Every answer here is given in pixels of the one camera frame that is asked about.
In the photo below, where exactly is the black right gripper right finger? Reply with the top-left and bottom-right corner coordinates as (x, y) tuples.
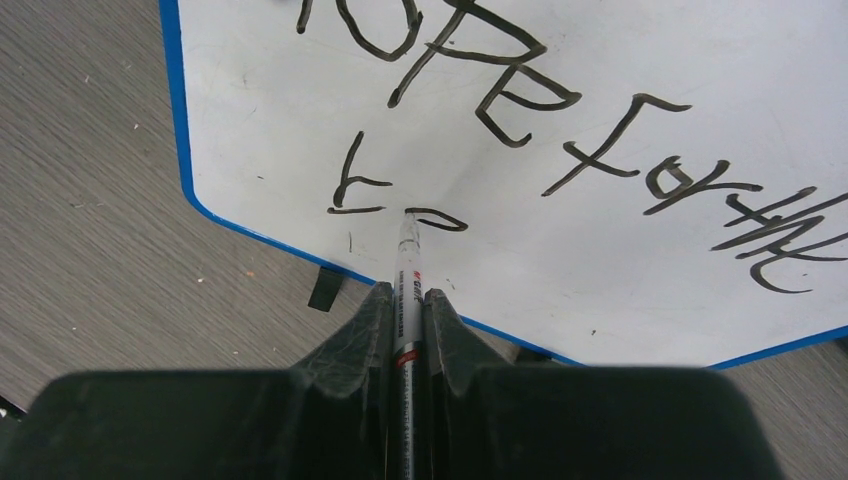
(423, 289), (783, 479)

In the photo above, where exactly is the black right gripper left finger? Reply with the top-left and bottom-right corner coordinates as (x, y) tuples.
(1, 282), (392, 479)

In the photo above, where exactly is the white black marker pen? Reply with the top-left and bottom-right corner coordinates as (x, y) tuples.
(387, 212), (430, 479)

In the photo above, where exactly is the blue framed whiteboard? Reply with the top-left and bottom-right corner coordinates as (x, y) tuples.
(159, 1), (847, 367)

